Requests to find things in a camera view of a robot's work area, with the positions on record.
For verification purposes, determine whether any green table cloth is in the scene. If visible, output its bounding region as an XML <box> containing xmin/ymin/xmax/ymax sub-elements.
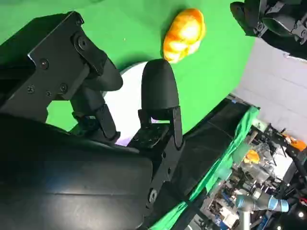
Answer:
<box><xmin>0</xmin><ymin>0</ymin><xmax>261</xmax><ymax>230</ymax></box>

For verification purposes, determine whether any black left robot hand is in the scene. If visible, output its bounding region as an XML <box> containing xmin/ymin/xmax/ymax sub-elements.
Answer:
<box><xmin>229</xmin><ymin>0</ymin><xmax>307</xmax><ymax>60</ymax></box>

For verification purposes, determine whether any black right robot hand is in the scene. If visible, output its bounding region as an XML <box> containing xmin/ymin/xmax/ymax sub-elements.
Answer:
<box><xmin>0</xmin><ymin>11</ymin><xmax>186</xmax><ymax>230</ymax></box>

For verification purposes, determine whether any lilac plate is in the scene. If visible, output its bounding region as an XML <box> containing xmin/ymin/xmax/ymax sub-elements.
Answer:
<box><xmin>102</xmin><ymin>61</ymin><xmax>173</xmax><ymax>147</ymax></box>

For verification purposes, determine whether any orange black machine part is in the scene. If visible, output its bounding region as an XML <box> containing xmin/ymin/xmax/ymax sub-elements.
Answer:
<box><xmin>282</xmin><ymin>134</ymin><xmax>307</xmax><ymax>152</ymax></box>

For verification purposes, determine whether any orange white toy bread roll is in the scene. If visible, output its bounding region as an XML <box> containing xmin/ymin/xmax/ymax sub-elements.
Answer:
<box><xmin>162</xmin><ymin>8</ymin><xmax>206</xmax><ymax>64</ymax></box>

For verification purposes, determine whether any black backdrop cloth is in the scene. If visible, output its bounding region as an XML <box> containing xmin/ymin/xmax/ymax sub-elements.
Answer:
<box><xmin>148</xmin><ymin>98</ymin><xmax>252</xmax><ymax>230</ymax></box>

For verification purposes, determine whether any orange toy bread on desk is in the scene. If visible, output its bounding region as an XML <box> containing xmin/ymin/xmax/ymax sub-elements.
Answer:
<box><xmin>244</xmin><ymin>149</ymin><xmax>261</xmax><ymax>165</ymax></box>

